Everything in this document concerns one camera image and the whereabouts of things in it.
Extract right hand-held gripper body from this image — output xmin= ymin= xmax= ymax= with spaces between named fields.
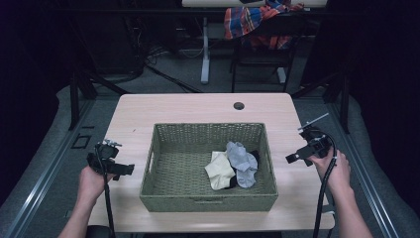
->
xmin=297 ymin=112 xmax=333 ymax=159

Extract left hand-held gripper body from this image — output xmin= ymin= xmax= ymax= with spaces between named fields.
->
xmin=86 ymin=139 xmax=123 ymax=177

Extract green woven basket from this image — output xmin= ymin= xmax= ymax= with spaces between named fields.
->
xmin=139 ymin=122 xmax=279 ymax=213

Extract grey sock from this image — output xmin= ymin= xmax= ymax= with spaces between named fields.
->
xmin=226 ymin=141 xmax=260 ymax=189

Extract cream sock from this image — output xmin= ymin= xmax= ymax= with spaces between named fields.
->
xmin=204 ymin=151 xmax=238 ymax=191

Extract person's left hand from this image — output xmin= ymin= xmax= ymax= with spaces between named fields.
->
xmin=77 ymin=164 xmax=117 ymax=206

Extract person's right hand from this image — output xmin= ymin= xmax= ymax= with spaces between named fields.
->
xmin=308 ymin=147 xmax=353 ymax=196

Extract black metal stand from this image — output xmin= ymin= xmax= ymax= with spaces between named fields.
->
xmin=67 ymin=69 xmax=131 ymax=131
xmin=290 ymin=69 xmax=352 ymax=135

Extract dark rounded seat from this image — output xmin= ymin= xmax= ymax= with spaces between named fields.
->
xmin=85 ymin=224 xmax=112 ymax=238

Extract black chair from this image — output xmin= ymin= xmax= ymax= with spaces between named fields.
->
xmin=229 ymin=12 xmax=309 ymax=94

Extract plaid cloth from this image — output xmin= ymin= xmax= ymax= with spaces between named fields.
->
xmin=223 ymin=0 xmax=306 ymax=51

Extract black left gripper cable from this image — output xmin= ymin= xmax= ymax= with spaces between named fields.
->
xmin=94 ymin=145 xmax=116 ymax=238

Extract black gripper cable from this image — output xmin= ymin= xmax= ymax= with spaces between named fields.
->
xmin=94 ymin=145 xmax=116 ymax=238
xmin=311 ymin=129 xmax=339 ymax=238

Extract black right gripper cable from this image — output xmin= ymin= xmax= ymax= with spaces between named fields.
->
xmin=311 ymin=129 xmax=339 ymax=238

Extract metal floor rail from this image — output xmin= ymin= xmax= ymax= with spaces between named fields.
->
xmin=329 ymin=101 xmax=401 ymax=238
xmin=0 ymin=98 xmax=97 ymax=238

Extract black floor cables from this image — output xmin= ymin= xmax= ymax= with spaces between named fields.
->
xmin=144 ymin=46 xmax=203 ymax=94

